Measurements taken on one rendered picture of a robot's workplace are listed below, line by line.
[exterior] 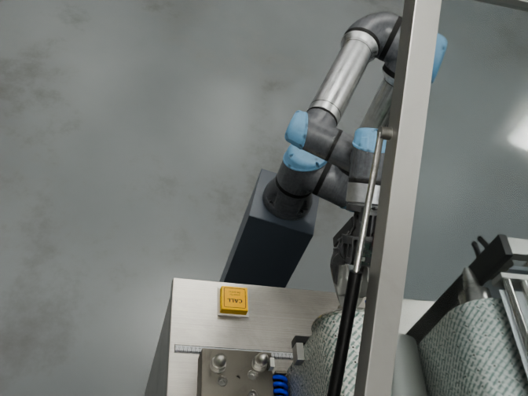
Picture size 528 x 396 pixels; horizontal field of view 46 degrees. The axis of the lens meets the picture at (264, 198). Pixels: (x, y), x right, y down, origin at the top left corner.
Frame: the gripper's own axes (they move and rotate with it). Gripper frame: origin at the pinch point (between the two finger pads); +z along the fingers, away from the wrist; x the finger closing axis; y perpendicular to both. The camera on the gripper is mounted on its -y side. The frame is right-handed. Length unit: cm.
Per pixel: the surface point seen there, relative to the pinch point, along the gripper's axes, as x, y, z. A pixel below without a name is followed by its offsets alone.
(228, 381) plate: -20.0, -13.2, 21.6
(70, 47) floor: -86, -239, -87
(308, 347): -6.2, -3.1, 10.5
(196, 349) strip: -25.1, -31.5, 19.9
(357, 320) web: -0.5, 7.2, 1.9
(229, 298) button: -17.5, -38.3, 8.1
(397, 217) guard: -19, 58, -19
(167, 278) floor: -25, -148, 21
